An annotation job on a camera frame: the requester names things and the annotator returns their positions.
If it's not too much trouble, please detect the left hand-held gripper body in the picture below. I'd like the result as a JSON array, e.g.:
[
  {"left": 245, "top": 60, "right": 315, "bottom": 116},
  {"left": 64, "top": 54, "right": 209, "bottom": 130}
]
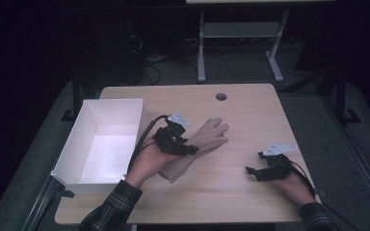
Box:
[{"left": 152, "top": 113, "right": 193, "bottom": 158}]

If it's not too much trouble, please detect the aluminium floor rail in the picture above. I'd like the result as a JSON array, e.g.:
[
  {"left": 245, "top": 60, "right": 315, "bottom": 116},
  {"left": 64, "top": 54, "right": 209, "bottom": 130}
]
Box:
[
  {"left": 20, "top": 174, "right": 75, "bottom": 231},
  {"left": 321, "top": 94, "right": 370, "bottom": 223}
]

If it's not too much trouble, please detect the black metal stand post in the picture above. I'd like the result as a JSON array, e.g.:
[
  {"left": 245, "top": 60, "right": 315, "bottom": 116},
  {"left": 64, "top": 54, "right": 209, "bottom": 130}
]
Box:
[
  {"left": 331, "top": 61, "right": 362, "bottom": 125},
  {"left": 61, "top": 64, "right": 85, "bottom": 123}
]

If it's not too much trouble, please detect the beige knit glove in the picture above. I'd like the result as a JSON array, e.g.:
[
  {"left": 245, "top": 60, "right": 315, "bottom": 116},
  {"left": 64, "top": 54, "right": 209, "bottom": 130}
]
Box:
[
  {"left": 158, "top": 126, "right": 229, "bottom": 185},
  {"left": 196, "top": 116, "right": 231, "bottom": 142}
]

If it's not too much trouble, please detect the person's right hand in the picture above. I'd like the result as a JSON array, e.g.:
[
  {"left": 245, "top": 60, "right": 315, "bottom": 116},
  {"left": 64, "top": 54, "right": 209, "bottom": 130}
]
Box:
[{"left": 273, "top": 172, "right": 316, "bottom": 208}]

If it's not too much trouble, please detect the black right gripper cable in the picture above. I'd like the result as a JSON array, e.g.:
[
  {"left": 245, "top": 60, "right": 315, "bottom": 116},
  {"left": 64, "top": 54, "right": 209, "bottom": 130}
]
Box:
[{"left": 288, "top": 159, "right": 360, "bottom": 231}]

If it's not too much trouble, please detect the grey metal table frame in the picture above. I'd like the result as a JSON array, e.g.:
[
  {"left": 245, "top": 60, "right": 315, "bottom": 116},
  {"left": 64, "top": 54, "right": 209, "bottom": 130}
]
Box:
[{"left": 186, "top": 0, "right": 335, "bottom": 85}]

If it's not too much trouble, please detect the white box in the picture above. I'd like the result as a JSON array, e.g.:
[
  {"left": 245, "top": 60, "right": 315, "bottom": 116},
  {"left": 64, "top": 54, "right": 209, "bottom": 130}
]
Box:
[{"left": 50, "top": 97, "right": 150, "bottom": 196}]

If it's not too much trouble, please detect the tangle of black floor cables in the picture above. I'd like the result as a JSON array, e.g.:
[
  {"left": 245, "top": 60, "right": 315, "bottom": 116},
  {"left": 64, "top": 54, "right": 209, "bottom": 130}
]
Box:
[{"left": 126, "top": 18, "right": 200, "bottom": 87}]

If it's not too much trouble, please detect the person's left hand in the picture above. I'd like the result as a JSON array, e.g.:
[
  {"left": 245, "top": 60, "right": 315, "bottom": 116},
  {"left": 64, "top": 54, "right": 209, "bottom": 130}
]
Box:
[{"left": 124, "top": 137, "right": 181, "bottom": 190}]

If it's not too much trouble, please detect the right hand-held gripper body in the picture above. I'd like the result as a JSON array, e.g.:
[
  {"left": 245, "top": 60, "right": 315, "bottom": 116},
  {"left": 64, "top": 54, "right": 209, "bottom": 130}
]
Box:
[{"left": 257, "top": 141, "right": 301, "bottom": 183}]

